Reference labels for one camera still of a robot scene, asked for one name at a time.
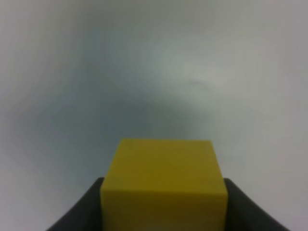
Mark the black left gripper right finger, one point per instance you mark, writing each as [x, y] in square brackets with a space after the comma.
[243, 214]

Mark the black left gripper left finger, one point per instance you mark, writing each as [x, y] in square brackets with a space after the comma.
[85, 215]

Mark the yellow block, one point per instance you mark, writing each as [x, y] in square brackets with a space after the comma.
[164, 185]

